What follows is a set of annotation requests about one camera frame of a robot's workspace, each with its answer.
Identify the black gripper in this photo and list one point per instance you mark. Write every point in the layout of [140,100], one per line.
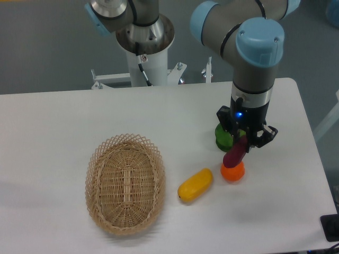
[251,120]

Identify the purple sweet potato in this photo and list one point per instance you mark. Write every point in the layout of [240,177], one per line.
[235,155]

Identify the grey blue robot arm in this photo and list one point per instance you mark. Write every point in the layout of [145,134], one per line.
[246,34]

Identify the woven wicker basket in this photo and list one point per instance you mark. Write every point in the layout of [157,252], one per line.
[125,184]

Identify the green bok choy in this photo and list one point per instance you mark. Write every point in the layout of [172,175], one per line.
[224,140]

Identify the orange tangerine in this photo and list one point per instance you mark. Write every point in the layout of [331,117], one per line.
[233,174]

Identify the yellow mango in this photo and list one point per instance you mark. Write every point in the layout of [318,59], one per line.
[195,186]

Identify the white table leg right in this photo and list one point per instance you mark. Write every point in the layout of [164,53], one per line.
[328,121]

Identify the black device at edge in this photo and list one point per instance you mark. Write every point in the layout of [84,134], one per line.
[330,227]

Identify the blue object top right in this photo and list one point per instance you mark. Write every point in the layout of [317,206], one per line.
[331,13]

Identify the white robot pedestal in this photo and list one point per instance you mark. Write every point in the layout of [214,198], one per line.
[146,48]

